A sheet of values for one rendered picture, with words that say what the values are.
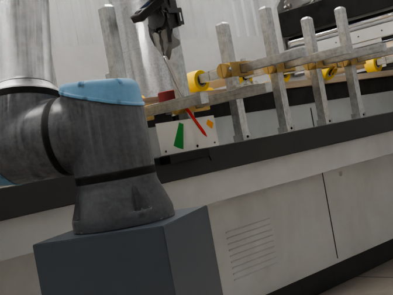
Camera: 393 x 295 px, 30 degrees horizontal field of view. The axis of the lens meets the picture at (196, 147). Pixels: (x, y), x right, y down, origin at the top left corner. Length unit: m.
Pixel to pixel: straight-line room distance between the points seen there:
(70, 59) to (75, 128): 9.49
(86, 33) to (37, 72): 9.62
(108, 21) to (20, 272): 0.76
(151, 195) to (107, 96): 0.19
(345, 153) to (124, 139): 1.80
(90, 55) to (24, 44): 9.55
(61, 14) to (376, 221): 8.03
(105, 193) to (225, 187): 1.17
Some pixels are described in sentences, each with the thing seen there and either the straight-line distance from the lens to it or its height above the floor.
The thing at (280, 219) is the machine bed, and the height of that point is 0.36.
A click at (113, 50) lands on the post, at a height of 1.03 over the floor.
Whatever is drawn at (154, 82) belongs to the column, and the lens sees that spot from 6.27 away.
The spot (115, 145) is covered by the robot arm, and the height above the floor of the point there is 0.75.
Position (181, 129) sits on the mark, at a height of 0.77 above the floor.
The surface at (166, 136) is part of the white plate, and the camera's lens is 2.24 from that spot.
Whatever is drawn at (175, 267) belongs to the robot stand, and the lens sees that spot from 1.25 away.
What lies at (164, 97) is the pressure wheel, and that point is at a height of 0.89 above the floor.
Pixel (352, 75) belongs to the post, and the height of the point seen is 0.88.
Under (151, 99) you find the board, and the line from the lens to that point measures 2.48.
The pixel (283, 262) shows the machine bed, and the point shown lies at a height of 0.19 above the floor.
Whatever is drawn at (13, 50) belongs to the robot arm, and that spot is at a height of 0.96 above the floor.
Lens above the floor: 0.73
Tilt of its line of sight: 1 degrees down
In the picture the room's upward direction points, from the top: 10 degrees counter-clockwise
